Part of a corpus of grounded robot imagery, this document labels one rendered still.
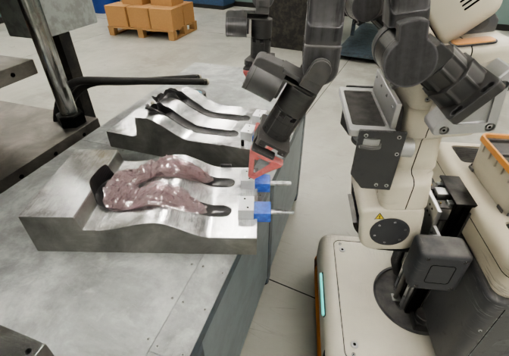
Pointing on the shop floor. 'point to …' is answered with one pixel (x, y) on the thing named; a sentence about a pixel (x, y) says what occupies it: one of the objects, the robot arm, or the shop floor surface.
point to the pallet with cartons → (151, 10)
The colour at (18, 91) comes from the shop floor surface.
